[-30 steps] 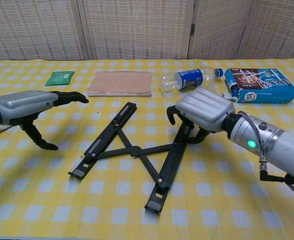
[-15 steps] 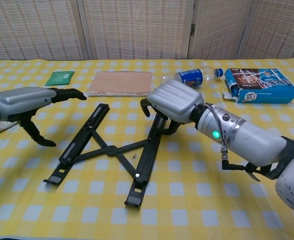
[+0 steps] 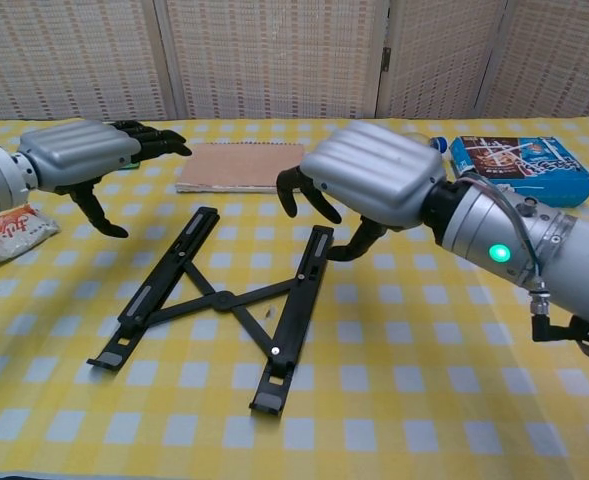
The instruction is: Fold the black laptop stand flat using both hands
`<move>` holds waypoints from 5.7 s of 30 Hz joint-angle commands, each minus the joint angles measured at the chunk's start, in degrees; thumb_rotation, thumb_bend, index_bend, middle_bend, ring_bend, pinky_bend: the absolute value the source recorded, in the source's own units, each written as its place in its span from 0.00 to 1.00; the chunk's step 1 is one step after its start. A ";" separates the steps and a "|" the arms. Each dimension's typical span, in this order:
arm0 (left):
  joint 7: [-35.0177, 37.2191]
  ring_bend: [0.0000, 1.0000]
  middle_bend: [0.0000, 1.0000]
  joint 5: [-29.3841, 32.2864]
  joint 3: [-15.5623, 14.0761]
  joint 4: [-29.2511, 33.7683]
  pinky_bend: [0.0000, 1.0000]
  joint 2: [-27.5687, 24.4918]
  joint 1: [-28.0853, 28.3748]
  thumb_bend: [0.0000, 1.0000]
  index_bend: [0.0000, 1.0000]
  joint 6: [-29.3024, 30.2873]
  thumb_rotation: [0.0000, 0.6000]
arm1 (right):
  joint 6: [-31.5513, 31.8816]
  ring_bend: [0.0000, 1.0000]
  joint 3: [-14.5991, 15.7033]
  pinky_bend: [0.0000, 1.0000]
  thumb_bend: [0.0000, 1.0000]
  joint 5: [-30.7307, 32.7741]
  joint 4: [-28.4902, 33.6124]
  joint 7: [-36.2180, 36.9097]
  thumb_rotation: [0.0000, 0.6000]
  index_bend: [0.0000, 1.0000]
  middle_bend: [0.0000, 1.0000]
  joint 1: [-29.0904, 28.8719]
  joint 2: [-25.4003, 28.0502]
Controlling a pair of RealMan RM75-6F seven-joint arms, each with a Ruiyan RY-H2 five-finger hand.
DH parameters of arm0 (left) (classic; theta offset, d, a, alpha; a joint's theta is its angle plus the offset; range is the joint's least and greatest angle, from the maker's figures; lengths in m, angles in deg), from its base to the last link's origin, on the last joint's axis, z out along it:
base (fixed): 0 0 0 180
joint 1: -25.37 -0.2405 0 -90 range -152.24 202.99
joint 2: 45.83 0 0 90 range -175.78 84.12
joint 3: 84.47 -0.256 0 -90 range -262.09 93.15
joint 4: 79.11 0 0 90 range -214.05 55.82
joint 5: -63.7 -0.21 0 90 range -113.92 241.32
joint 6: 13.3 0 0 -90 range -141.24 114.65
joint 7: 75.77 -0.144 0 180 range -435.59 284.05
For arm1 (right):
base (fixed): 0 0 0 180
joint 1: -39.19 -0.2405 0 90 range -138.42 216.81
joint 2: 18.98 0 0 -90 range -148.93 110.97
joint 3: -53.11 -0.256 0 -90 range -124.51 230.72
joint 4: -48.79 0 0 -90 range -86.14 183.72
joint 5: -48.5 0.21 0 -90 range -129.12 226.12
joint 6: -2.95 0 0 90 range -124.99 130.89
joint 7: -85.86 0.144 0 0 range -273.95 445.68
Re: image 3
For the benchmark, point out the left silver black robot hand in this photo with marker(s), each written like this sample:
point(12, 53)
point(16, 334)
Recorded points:
point(79, 150)

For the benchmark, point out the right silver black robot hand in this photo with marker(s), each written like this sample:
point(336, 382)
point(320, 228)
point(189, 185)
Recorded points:
point(374, 170)

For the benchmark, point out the black folding laptop stand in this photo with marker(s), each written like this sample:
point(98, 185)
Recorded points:
point(222, 301)

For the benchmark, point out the green flat packet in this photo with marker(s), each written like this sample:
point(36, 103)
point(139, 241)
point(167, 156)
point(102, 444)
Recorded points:
point(126, 165)

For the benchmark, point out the clear bottle with blue label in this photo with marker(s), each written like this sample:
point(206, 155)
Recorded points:
point(440, 144)

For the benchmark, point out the orange white snack bag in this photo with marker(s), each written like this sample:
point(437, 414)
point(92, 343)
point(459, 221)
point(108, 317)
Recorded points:
point(9, 235)

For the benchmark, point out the brass screen hinge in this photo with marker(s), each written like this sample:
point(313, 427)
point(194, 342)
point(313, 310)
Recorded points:
point(387, 58)

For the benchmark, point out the brown spiral notebook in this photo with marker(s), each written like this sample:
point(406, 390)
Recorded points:
point(234, 167)

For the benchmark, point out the woven folding screen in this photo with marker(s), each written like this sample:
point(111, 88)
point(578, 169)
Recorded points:
point(274, 50)

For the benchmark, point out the blue snack box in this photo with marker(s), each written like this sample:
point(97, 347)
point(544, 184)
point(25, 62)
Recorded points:
point(534, 160)

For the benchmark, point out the yellow white checked tablecloth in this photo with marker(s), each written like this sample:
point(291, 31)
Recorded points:
point(124, 400)

